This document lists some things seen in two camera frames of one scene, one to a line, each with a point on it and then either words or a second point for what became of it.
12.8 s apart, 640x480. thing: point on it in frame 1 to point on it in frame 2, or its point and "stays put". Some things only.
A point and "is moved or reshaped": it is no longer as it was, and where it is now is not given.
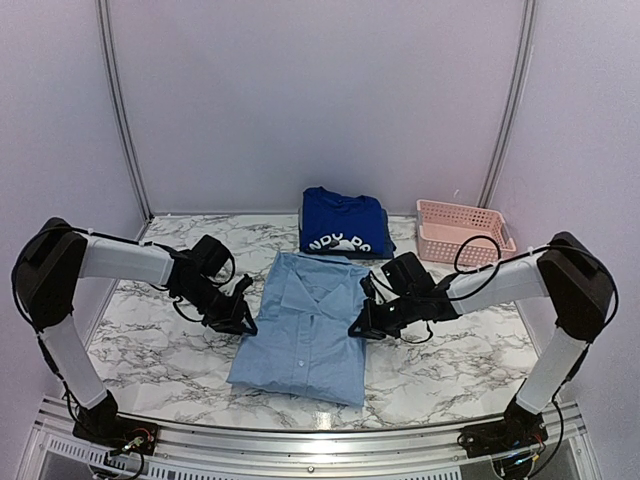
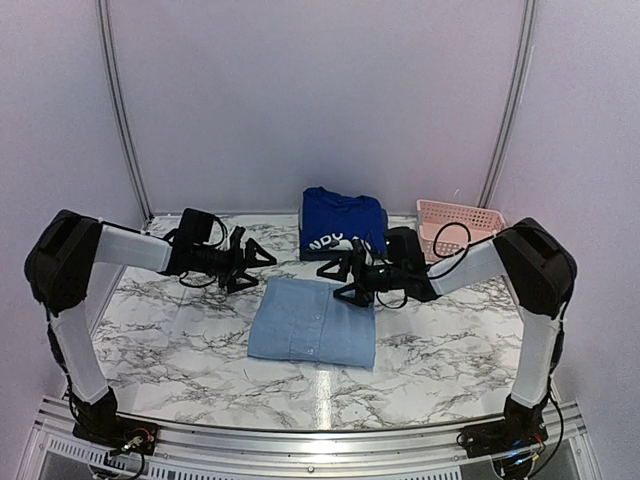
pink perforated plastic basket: (458, 235) stays put
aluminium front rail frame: (55, 451) stays put
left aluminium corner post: (120, 103) stays put
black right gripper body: (390, 320) to (380, 280)
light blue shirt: (303, 347) is moved or reshaped
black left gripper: (230, 321) to (238, 264)
